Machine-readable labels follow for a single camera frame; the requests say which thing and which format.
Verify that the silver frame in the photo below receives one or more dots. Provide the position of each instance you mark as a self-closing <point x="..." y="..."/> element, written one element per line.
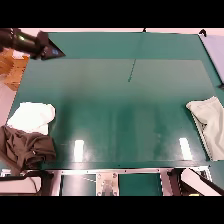
<point x="108" y="183"/>

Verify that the brown garment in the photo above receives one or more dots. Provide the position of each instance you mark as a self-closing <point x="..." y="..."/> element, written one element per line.
<point x="28" y="146"/>

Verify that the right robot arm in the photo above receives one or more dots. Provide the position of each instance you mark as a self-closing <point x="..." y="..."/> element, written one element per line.
<point x="200" y="183"/>

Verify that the pale grey garment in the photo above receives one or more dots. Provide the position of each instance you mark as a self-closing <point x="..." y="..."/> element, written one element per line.
<point x="210" y="123"/>

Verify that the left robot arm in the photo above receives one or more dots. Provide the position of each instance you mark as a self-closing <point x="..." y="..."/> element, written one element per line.
<point x="18" y="185"/>

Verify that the white garment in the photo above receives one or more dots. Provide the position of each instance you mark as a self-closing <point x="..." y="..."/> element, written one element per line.
<point x="31" y="116"/>

